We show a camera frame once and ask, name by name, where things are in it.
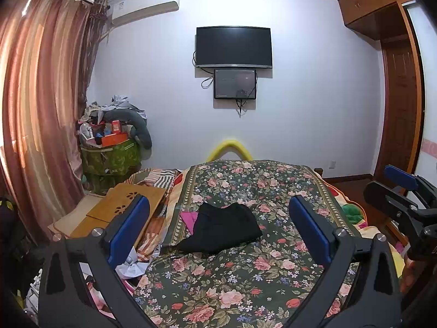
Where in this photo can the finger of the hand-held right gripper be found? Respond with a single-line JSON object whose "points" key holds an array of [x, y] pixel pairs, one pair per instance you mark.
{"points": [[382, 194], [401, 176]]}

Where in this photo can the pink cloth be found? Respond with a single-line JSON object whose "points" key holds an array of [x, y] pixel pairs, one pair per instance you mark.
{"points": [[188, 220]]}

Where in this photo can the black bag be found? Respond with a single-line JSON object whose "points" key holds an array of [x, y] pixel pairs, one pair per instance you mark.
{"points": [[13, 218]]}

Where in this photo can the yellow padded arch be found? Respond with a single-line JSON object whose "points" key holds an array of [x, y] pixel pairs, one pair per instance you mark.
{"points": [[229, 145]]}

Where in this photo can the wooden lap table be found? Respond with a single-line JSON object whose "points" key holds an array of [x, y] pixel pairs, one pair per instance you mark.
{"points": [[119, 205]]}

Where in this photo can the black pants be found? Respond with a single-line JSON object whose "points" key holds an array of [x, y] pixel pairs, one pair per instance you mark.
{"points": [[225, 229]]}

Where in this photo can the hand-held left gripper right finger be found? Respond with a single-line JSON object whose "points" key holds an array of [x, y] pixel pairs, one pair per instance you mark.
{"points": [[310, 234]]}

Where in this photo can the small black wall monitor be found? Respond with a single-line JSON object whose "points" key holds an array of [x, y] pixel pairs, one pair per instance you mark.
{"points": [[235, 83]]}

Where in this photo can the heap of crumpled clothes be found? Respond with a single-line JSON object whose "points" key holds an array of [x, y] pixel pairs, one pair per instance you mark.
{"points": [[116, 102]]}

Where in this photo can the yellow cartoon fleece blanket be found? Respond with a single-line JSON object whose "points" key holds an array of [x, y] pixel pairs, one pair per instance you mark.
{"points": [[351, 211]]}

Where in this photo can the white plastic bag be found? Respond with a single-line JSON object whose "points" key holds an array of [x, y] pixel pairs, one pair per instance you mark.
{"points": [[131, 264]]}

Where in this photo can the black wall television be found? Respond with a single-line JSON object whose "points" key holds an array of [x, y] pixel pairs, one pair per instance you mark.
{"points": [[234, 46]]}

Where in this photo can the white air conditioner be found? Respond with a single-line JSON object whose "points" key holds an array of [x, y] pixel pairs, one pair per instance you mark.
{"points": [[143, 6]]}

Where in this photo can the brown wooden wardrobe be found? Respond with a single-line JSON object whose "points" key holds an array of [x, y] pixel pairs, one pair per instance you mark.
{"points": [[392, 109]]}

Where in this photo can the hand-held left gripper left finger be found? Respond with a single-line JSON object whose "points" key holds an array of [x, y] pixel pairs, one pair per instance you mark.
{"points": [[128, 227]]}

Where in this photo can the striped cloth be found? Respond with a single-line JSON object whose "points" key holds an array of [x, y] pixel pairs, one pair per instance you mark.
{"points": [[153, 178]]}

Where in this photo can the orange box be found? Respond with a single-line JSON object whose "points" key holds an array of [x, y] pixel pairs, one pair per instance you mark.
{"points": [[114, 140]]}

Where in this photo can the green patterned storage box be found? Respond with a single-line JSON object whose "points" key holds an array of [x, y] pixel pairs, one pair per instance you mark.
{"points": [[109, 164]]}

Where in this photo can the dark floral blanket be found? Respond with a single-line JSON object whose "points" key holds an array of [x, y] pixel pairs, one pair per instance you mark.
{"points": [[239, 280]]}

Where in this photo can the red box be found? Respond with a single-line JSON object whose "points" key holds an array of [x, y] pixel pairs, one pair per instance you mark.
{"points": [[116, 126]]}

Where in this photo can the grey plush toy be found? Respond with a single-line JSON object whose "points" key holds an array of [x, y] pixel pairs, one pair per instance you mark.
{"points": [[138, 124]]}

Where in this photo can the pink curtain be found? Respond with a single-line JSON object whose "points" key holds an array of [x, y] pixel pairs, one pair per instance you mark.
{"points": [[44, 109]]}

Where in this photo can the wooden bed post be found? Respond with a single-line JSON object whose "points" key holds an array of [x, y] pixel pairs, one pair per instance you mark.
{"points": [[318, 172]]}

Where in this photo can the white wall socket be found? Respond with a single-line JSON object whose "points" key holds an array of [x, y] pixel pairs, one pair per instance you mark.
{"points": [[332, 164]]}

